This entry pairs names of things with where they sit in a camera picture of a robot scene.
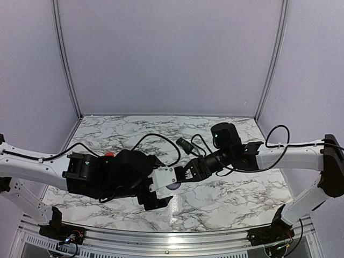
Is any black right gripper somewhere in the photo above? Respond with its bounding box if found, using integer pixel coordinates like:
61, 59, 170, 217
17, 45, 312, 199
180, 147, 233, 182

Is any purple charging case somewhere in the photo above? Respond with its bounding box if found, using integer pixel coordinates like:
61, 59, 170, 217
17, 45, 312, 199
166, 183, 181, 191

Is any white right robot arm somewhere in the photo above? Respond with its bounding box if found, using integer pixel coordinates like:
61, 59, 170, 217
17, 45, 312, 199
174, 123, 343, 241

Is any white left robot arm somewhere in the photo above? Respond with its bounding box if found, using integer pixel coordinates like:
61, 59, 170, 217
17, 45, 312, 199
1, 142, 177, 239

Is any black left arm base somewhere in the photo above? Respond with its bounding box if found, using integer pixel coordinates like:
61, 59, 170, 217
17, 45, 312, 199
39, 206, 86, 245

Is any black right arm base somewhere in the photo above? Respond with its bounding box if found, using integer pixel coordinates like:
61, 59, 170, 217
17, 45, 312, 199
247, 204, 295, 246

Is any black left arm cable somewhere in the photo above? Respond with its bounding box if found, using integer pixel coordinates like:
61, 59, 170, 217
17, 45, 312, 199
0, 133, 181, 167

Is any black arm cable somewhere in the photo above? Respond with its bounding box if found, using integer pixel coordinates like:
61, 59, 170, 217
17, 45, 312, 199
190, 124, 326, 178
0, 133, 181, 167

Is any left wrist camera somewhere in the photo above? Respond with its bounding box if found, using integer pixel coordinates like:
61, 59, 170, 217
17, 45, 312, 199
148, 167, 176, 192

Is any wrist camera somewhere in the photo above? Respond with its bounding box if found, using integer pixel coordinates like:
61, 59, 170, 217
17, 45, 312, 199
176, 137, 196, 155
148, 167, 176, 192

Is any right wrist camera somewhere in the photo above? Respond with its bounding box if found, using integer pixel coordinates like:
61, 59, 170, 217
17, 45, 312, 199
176, 137, 196, 155

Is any aluminium front rail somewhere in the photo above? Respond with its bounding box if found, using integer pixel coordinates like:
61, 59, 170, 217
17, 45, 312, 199
9, 216, 323, 257

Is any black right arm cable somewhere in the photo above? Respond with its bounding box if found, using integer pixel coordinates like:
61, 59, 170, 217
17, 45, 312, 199
190, 124, 326, 178

